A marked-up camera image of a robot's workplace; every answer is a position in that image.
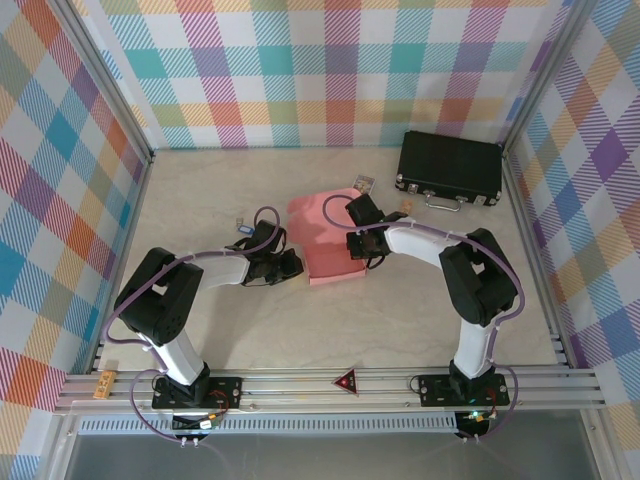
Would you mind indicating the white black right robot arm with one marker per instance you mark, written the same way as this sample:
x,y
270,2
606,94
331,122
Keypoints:
x,y
475,350

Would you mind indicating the black carrying case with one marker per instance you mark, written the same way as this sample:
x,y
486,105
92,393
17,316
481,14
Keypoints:
x,y
450,160

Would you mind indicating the orange label block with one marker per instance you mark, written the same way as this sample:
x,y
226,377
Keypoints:
x,y
105,385

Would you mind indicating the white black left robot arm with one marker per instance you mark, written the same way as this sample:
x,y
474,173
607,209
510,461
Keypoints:
x,y
180,355

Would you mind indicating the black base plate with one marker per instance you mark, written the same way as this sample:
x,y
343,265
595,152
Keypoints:
x,y
230,390
430,387

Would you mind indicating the red triangle light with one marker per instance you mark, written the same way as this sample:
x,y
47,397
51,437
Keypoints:
x,y
346,382

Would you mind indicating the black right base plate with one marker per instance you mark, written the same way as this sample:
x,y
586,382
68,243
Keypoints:
x,y
430,387

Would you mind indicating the small orange tag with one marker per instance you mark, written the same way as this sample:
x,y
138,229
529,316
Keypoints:
x,y
410,206

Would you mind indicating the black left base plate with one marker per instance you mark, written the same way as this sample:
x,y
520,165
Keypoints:
x,y
230,390

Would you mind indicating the blue key tag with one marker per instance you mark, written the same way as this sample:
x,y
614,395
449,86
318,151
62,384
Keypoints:
x,y
245,229

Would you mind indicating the black connector board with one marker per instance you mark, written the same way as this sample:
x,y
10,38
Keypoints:
x,y
475,422
195,424

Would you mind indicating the pink paper box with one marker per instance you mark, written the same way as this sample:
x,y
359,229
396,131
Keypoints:
x,y
325,260

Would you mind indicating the aluminium frame post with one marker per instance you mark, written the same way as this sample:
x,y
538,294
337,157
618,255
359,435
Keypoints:
x,y
104,75
544,75

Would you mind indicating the aluminium frame rail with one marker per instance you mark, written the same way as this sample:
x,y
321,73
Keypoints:
x,y
300,382

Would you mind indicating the aluminium side rail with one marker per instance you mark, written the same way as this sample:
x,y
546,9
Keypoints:
x,y
533,250
131,230

